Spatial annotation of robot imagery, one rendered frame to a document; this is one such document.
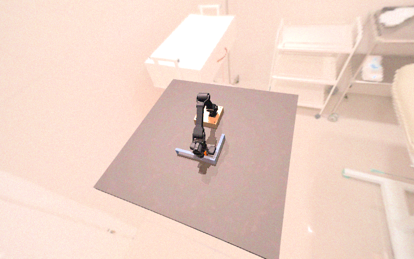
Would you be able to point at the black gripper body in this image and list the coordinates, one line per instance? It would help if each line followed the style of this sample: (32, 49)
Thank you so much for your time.
(210, 149)

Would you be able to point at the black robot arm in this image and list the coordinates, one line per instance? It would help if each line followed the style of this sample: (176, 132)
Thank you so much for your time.
(198, 132)

